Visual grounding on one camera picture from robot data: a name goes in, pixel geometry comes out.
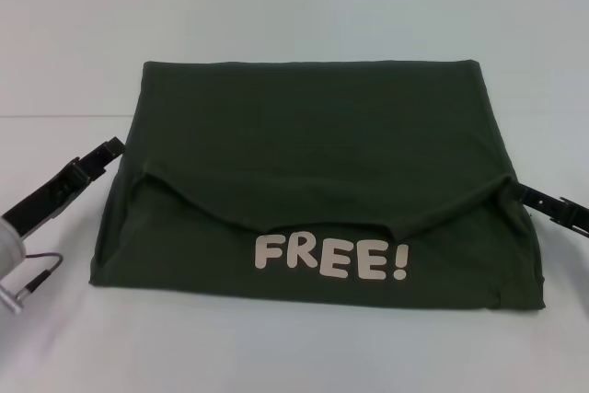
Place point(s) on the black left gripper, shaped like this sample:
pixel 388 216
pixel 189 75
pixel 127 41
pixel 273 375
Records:
pixel 43 202

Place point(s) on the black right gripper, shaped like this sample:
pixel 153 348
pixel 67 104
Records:
pixel 575 213

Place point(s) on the dark green shirt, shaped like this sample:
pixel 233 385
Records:
pixel 299 158

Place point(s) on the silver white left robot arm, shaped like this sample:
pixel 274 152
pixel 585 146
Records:
pixel 9 250

